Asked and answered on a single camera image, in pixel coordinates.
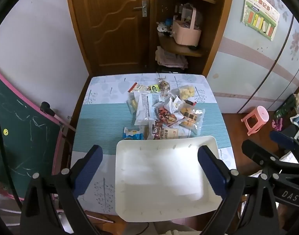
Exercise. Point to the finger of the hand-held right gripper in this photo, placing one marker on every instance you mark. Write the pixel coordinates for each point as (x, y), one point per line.
(284, 139)
(257, 154)

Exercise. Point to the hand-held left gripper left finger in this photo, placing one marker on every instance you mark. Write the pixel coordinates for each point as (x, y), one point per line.
(89, 169)

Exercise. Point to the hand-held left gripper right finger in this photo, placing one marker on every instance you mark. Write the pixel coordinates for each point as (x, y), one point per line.
(210, 169)

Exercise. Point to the white plastic tray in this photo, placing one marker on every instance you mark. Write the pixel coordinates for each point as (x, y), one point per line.
(159, 176)

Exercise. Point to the clear packet of square cookies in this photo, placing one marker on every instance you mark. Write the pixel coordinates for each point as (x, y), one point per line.
(189, 117)

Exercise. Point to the clear packet of yellow snacks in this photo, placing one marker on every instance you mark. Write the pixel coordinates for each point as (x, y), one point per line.
(132, 104)

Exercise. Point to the red-edged seaweed packet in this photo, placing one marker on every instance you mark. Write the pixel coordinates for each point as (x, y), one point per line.
(138, 87)

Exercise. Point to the green yellow snack packet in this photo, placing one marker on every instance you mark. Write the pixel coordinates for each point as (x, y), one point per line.
(154, 88)

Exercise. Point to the pink toy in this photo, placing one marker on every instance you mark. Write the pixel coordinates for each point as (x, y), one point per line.
(278, 124)

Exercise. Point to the blue white cloth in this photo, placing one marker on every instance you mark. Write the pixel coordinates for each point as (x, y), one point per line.
(298, 123)

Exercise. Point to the pink plastic stool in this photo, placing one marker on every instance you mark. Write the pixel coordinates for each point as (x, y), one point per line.
(258, 115)

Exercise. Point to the teal leaf-print tablecloth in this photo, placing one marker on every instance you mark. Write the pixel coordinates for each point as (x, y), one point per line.
(103, 120)

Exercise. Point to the blue snack packet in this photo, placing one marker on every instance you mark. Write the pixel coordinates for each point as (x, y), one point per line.
(132, 134)

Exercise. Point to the brown white snack packet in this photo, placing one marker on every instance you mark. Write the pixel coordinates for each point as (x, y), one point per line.
(164, 133)

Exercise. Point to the person's cream clothing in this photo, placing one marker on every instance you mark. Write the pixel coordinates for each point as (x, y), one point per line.
(178, 229)

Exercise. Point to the red patterned snack packet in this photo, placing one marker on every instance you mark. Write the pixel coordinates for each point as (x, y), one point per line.
(165, 116)

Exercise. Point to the small white snack packet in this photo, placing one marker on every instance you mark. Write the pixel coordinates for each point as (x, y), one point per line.
(175, 105)

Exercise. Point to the green pink-framed chalkboard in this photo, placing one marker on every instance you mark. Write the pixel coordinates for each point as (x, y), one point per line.
(22, 139)

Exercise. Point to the black easel clamp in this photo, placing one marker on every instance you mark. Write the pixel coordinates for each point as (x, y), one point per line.
(48, 107)

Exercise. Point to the clear packet of yellow puffs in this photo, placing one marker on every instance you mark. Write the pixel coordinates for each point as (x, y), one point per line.
(187, 92)

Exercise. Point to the large white snack packet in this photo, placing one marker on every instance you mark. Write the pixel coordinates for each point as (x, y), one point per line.
(143, 109)

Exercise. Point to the floral sliding-door wardrobe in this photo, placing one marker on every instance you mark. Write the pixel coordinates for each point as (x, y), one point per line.
(249, 66)

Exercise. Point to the white grey snack packet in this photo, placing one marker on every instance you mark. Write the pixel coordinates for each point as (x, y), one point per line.
(156, 99)

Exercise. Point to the clear packet of nuts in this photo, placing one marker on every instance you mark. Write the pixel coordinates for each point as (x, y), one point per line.
(165, 85)

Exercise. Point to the folded pink towels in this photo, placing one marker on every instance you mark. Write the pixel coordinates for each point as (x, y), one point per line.
(170, 58)

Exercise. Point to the wooden corner shelf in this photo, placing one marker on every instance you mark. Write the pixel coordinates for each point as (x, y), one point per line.
(178, 47)

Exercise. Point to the wooden door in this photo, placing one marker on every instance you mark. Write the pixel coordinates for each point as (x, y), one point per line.
(110, 41)

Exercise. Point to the small plush toy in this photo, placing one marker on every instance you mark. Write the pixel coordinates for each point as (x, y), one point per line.
(164, 29)

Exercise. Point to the wall poster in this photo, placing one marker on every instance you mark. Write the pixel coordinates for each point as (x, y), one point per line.
(259, 14)

